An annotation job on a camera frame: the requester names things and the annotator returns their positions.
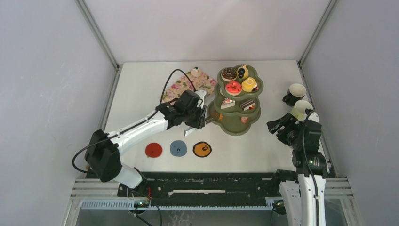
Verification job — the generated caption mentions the chocolate striped cake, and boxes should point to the chocolate striped cake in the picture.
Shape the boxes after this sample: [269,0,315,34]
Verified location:
[239,99,255,112]

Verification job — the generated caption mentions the blue-grey round coaster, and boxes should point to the blue-grey round coaster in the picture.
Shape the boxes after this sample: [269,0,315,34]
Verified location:
[170,140,187,157]

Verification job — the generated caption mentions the green three-tier dessert stand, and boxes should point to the green three-tier dessert stand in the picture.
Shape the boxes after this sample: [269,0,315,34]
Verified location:
[208,64,263,136]

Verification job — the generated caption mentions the yellow pudding cake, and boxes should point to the yellow pudding cake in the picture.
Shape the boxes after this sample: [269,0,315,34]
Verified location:
[241,77,258,93]

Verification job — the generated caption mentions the silver serving tongs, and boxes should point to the silver serving tongs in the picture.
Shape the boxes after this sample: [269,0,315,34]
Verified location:
[184,112,220,137]

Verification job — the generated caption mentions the light green mug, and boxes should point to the light green mug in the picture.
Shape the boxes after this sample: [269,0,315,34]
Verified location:
[290,100,313,121]

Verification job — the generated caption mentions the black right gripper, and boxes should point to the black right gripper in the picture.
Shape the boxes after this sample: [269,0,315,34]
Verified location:
[266,112,302,149]

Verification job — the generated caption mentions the red donut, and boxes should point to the red donut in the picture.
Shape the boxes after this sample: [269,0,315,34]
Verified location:
[225,81,242,96]

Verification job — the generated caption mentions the chocolate donut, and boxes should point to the chocolate donut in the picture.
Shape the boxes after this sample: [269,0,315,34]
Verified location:
[221,67,238,82]

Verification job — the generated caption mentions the red layered cake slice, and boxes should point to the red layered cake slice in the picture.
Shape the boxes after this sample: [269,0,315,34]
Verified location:
[240,117,249,123]

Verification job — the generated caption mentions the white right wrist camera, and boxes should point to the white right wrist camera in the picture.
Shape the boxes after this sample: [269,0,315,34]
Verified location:
[308,112,319,123]

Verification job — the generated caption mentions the red round coaster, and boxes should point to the red round coaster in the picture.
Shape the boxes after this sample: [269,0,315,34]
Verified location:
[145,143,163,158]

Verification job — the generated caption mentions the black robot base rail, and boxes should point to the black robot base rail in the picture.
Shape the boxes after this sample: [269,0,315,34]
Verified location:
[117,169,298,208]

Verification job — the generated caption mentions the orange smiley coaster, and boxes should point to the orange smiley coaster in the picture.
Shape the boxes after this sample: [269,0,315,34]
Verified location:
[192,141,212,158]

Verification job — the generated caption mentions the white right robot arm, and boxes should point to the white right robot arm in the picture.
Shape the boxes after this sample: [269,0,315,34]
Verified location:
[266,110,327,226]

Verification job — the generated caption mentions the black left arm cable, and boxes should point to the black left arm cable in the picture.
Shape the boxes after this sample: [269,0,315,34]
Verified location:
[72,68,198,174]

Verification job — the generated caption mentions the black mug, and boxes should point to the black mug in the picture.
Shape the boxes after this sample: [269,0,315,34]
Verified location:
[282,83,307,107]

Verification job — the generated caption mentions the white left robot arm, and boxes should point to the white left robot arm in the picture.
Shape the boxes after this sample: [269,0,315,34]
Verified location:
[84,90,207,196]

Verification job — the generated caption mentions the yellow fruit cake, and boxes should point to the yellow fruit cake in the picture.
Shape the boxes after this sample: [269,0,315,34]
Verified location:
[237,65,249,79]

